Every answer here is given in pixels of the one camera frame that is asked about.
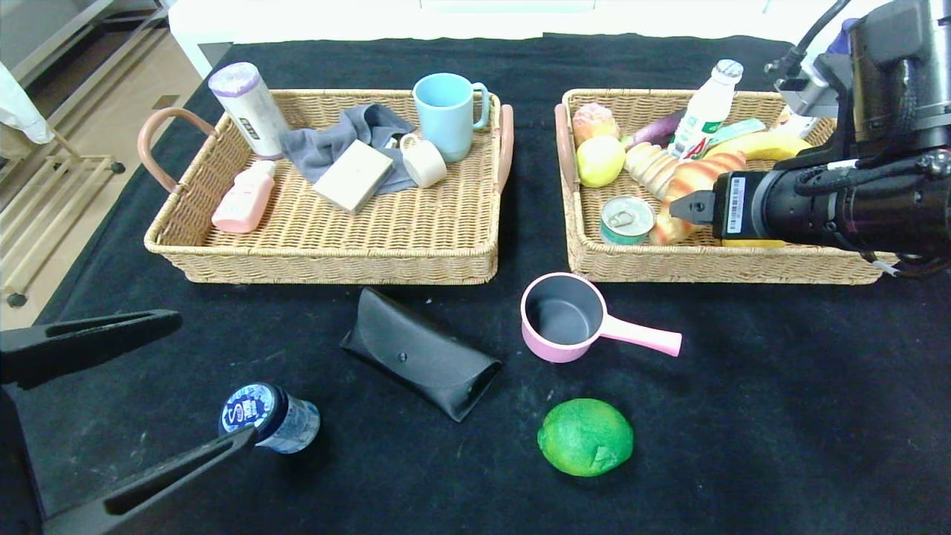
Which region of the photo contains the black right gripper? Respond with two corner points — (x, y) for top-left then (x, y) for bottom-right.
(669, 167), (834, 247)

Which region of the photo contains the striped croissant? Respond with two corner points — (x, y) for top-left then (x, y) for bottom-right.
(650, 151), (747, 246)

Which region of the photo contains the tin can with green label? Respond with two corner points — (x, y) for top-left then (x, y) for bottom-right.
(600, 195), (658, 246)

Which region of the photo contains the green lime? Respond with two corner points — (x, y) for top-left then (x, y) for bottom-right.
(536, 398), (634, 478)

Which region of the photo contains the wicker basket with food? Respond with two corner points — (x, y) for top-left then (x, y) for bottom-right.
(554, 88), (903, 285)

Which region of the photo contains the wicker basket with household items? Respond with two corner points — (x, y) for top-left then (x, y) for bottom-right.
(137, 89), (515, 285)

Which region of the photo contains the long striped bread loaf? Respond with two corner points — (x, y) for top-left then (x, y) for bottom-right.
(625, 142), (681, 200)

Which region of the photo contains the green snack pack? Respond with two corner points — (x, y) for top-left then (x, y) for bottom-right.
(706, 118), (766, 146)

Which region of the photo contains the purple eggplant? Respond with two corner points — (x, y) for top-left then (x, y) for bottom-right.
(620, 110), (684, 152)

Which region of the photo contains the yellow banana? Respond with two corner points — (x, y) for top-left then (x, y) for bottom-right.
(706, 132), (814, 162)

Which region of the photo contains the white milk bottle green label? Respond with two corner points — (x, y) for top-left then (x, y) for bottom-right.
(667, 59), (744, 161)

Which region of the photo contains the yellow-green apple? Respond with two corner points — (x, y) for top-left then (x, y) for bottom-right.
(576, 135), (626, 188)

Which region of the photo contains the pink bumpy fruit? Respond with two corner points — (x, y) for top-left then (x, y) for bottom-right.
(571, 103), (621, 146)

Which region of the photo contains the pink saucepan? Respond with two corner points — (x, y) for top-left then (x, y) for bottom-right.
(520, 273), (682, 364)

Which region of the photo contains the white bottle with blue cap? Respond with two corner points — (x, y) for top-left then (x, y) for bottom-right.
(776, 19), (855, 138)

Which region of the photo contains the light blue mug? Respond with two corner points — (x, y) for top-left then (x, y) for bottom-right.
(412, 73), (491, 163)

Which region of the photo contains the small cream cup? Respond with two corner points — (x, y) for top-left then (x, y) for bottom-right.
(400, 134), (449, 189)

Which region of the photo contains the black glasses case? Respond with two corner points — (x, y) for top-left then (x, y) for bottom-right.
(340, 288), (502, 423)

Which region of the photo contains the beige soap box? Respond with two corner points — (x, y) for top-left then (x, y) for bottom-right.
(312, 140), (395, 215)

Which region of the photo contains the grey cloth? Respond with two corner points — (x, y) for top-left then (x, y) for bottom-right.
(280, 104), (419, 195)

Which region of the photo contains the white counter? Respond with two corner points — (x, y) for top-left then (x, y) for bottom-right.
(169, 0), (922, 82)

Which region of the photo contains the pink lotion bottle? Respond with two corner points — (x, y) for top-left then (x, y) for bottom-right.
(212, 160), (278, 235)

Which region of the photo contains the white tumbler with purple lid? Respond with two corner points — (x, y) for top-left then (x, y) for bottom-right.
(208, 62), (291, 161)

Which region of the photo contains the gold metal rolling rack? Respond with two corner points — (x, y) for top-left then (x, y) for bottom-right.
(0, 130), (129, 309)

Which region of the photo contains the white hanging fabric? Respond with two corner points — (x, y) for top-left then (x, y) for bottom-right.
(0, 61), (58, 146)

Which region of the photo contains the smooth black camera cable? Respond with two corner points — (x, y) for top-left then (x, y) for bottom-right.
(765, 0), (851, 75)

